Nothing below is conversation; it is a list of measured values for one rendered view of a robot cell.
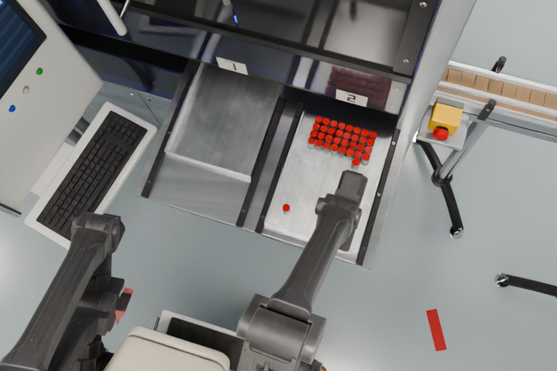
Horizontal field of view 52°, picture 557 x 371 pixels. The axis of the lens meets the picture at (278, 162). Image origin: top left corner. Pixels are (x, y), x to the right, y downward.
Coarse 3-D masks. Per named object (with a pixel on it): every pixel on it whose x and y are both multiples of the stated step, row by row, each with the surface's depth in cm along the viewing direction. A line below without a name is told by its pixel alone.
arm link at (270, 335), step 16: (256, 320) 77; (272, 320) 77; (288, 320) 78; (256, 336) 76; (272, 336) 76; (288, 336) 76; (304, 336) 76; (256, 352) 77; (272, 352) 76; (288, 352) 75; (240, 368) 77; (256, 368) 77; (272, 368) 76; (288, 368) 75; (304, 368) 105; (320, 368) 110
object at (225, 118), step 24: (216, 72) 174; (192, 96) 172; (216, 96) 171; (240, 96) 171; (264, 96) 170; (192, 120) 169; (216, 120) 169; (240, 120) 168; (264, 120) 168; (168, 144) 164; (192, 144) 167; (216, 144) 166; (240, 144) 166; (216, 168) 163; (240, 168) 164
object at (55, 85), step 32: (0, 0) 128; (32, 0) 138; (0, 32) 132; (32, 32) 142; (64, 32) 155; (0, 64) 137; (32, 64) 148; (64, 64) 160; (0, 96) 142; (32, 96) 154; (64, 96) 167; (0, 128) 148; (32, 128) 160; (64, 128) 174; (0, 160) 154; (32, 160) 167; (0, 192) 161
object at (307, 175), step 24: (312, 120) 167; (384, 144) 163; (288, 168) 163; (312, 168) 162; (336, 168) 162; (360, 168) 161; (288, 192) 161; (312, 192) 160; (288, 216) 159; (312, 216) 158; (360, 240) 152
